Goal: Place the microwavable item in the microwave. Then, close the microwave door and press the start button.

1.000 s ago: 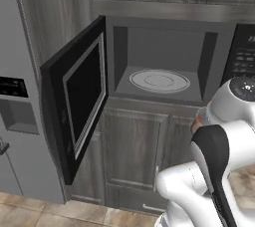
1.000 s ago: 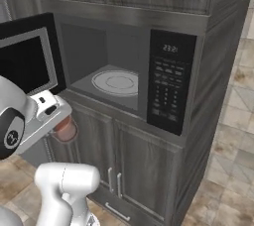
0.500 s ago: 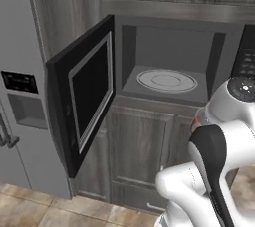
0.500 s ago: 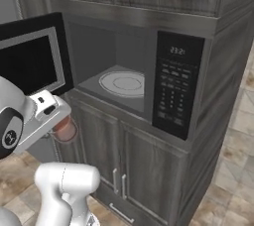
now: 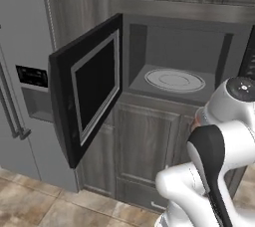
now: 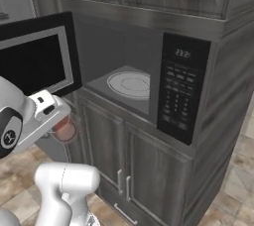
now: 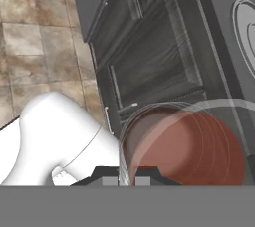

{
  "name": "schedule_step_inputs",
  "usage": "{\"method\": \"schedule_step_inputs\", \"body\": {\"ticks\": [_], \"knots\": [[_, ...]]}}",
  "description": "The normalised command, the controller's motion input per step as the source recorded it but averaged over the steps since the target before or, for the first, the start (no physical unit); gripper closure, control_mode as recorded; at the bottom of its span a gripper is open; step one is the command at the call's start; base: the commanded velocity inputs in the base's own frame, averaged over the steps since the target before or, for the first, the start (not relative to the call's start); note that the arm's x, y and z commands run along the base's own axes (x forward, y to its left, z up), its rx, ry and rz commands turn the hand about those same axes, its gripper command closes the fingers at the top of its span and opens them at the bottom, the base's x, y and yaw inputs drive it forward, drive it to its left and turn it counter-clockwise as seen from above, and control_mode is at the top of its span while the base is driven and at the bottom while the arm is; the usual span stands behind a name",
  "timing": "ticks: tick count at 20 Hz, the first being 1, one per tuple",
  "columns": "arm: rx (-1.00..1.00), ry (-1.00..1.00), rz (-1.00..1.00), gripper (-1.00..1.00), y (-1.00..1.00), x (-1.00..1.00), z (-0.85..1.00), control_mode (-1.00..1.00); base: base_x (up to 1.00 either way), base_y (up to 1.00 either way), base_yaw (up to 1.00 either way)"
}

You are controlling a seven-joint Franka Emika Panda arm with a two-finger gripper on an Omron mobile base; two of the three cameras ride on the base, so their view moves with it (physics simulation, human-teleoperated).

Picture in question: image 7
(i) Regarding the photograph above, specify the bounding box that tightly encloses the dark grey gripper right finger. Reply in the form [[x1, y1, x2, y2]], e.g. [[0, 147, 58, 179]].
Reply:
[[133, 165, 182, 187]]

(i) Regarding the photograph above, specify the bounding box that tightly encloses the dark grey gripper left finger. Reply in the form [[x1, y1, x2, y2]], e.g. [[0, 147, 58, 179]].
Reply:
[[70, 165, 120, 187]]

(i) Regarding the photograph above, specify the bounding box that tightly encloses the clear container with red contents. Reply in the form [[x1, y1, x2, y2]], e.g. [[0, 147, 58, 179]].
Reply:
[[118, 102, 247, 187]]

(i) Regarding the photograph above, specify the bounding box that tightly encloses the dark oven door with window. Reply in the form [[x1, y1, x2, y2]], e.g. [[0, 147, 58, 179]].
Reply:
[[107, 0, 206, 110]]

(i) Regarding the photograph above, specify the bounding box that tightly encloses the dark grey oven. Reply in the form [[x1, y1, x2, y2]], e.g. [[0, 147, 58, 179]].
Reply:
[[87, 0, 255, 187]]

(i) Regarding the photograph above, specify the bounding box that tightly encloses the dark grey hob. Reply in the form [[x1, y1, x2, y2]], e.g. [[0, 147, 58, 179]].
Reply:
[[194, 0, 255, 185]]

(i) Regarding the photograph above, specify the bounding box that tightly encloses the dark grey cupboard run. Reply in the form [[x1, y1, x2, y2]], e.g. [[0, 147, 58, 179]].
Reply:
[[69, 0, 157, 44]]

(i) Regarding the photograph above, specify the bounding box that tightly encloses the small white drawer handle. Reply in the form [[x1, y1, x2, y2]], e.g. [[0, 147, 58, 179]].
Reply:
[[104, 106, 116, 136]]

